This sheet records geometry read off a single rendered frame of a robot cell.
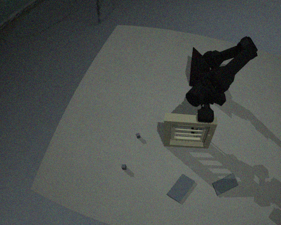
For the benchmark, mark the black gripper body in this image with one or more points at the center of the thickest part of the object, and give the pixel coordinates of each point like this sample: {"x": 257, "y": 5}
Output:
{"x": 206, "y": 114}

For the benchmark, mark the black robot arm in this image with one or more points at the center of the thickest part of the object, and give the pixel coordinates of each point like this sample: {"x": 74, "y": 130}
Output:
{"x": 219, "y": 79}

